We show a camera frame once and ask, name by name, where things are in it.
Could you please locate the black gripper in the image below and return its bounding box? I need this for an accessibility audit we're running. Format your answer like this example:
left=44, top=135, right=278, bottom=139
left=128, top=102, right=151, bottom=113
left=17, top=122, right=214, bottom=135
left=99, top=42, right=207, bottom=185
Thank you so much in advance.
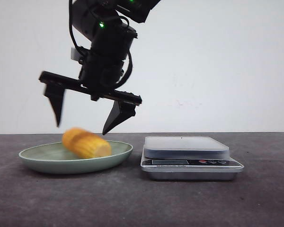
left=39, top=48, right=142, bottom=135

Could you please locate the yellow corn cob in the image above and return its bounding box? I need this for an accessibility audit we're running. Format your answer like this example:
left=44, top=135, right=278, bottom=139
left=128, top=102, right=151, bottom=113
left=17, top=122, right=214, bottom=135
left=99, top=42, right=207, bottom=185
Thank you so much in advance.
left=62, top=128, right=112, bottom=158

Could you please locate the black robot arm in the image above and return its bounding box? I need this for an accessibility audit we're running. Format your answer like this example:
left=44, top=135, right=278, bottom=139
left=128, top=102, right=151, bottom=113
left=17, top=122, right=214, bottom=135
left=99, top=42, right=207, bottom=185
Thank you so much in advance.
left=39, top=0, right=158, bottom=134

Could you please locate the pale green plate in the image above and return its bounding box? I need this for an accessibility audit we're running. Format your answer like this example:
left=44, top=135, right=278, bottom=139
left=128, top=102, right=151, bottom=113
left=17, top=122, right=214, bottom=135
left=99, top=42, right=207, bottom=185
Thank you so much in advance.
left=18, top=140, right=133, bottom=175

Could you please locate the silver digital kitchen scale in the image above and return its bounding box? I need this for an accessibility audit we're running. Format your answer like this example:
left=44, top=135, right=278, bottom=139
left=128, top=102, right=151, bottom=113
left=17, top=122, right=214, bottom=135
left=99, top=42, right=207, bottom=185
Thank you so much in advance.
left=141, top=136, right=244, bottom=181

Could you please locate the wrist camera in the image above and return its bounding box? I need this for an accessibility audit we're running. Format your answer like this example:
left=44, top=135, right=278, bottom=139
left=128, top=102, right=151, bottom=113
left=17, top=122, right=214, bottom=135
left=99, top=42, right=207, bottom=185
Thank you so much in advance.
left=71, top=47, right=88, bottom=65

